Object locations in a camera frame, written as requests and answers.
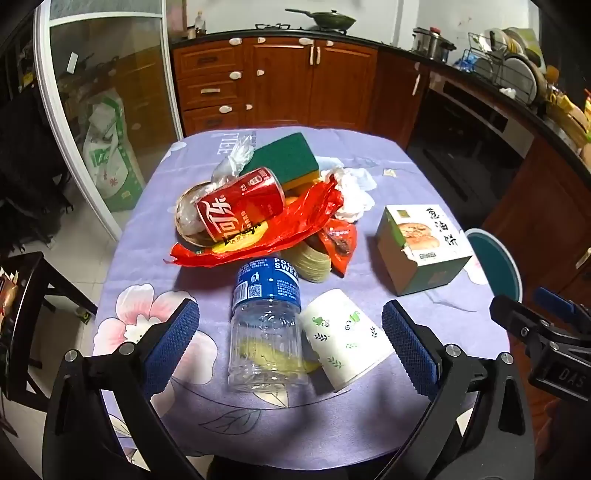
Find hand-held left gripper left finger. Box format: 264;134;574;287
42;298;204;480

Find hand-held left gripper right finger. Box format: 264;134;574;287
374;299;536;480

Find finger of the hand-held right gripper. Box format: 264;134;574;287
489;295;561;356
533;286;591;330

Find blue round bin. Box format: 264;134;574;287
464;227;523;305

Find white paper cup leaf print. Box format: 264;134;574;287
300;288;395;393

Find clear bottle with blue label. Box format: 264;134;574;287
228;256;310;393

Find banana peel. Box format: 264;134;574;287
238;337;321;374

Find green cardboard food box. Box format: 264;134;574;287
375;204;474;296

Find brown paper bowl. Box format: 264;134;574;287
174;181;241;247

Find small red snack packet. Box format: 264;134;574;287
318;218;358;278

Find stack of beige paper liners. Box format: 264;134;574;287
281;240;332;284

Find red soda can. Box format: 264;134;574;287
196;167;286;243

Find white tissue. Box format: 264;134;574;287
321;167;376;221

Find red snack bag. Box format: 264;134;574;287
164;178;345;268

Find clear plastic bag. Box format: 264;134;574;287
211;135;257;185

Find green and yellow sponge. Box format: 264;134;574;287
252;132;320;192

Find purple floral tablecloth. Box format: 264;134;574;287
92;127;513;467

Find large wooden cabinet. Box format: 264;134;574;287
480;138;591;319

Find dark wooden chair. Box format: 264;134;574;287
0;251;99;402

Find built-in black oven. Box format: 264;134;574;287
406;76;536;213

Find green and white sack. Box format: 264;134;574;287
83;88;146;213

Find narrow wooden cabinet door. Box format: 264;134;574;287
369;51;432;148

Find wooden drawer cabinet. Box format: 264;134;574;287
172;41;245;137

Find white cabinet safety locks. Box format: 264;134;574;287
201;37;335;116

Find wooden double-door cabinet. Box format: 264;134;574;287
244;39;379;134

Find steel pot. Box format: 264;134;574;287
412;27;457;63

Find sliding glass door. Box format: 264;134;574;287
34;0;185;241

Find gas stove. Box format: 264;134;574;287
253;22;352;35

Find green wok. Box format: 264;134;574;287
285;8;357;31

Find wire dish rack with plates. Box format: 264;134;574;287
468;28;550;109

